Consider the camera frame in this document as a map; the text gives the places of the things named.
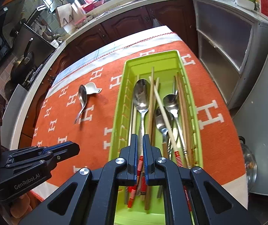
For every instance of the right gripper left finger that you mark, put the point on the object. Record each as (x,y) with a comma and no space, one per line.
(89,196)

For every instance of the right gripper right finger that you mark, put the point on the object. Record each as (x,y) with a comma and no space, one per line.
(191,196)

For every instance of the pale chopstick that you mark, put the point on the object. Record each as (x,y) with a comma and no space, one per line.
(133,128)

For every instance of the brown wooden chopstick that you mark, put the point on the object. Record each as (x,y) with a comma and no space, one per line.
(185,121)

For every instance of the light bamboo chopstick red end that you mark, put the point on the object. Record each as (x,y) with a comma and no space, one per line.
(158,103)

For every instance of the steel fork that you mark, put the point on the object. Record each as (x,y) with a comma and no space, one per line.
(166,142)

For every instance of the dark steel spoon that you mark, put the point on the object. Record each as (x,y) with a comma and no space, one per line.
(82,96)

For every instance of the white ceramic spoon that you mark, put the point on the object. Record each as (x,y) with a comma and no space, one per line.
(91,88)

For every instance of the large steel spoon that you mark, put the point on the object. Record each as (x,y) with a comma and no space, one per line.
(141,94)

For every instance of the green plastic utensil tray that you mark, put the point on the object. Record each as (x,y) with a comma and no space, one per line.
(164,65)

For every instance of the orange H-pattern blanket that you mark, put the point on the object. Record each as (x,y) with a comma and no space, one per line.
(222,154)

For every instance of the grey cabinet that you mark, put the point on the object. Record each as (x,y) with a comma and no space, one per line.
(233,45)

